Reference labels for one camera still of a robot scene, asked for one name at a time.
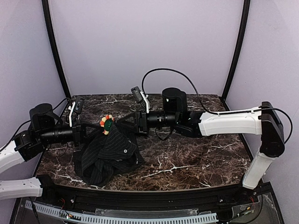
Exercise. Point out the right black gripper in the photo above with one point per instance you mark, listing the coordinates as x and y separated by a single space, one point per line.
142 122

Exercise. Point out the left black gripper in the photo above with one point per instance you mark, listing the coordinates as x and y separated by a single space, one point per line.
77 131

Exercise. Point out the flower brooch green orange yellow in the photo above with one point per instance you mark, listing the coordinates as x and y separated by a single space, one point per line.
106 123

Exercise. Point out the black pinstriped shirt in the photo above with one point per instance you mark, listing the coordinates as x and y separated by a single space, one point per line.
107 155

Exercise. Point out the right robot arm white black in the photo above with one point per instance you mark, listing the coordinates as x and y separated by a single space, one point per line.
262 121

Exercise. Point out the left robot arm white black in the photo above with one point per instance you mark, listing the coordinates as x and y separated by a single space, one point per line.
45 128

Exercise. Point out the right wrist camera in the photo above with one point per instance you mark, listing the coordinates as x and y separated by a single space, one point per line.
141 98

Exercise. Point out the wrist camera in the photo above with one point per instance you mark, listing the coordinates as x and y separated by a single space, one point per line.
141 98
75 108

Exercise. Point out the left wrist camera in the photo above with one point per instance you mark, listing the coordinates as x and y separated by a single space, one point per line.
75 108

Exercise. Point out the white slotted cable duct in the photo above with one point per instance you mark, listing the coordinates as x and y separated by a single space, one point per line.
124 216

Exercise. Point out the left black frame post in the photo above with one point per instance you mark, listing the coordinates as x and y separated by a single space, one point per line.
53 46

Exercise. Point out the black frame post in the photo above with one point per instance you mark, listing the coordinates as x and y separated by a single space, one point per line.
237 50
53 46

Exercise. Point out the right black frame post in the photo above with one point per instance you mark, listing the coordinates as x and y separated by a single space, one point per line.
237 50

